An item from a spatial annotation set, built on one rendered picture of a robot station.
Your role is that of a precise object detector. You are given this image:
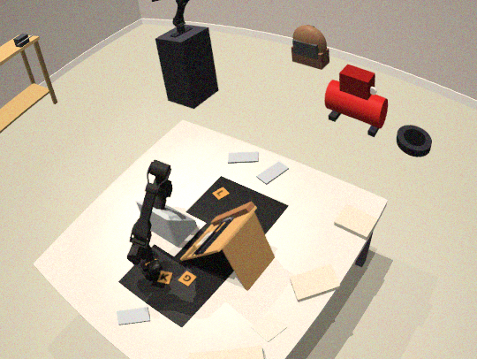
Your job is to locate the white paper ticket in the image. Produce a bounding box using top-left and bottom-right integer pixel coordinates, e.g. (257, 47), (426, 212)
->
(196, 232), (212, 246)

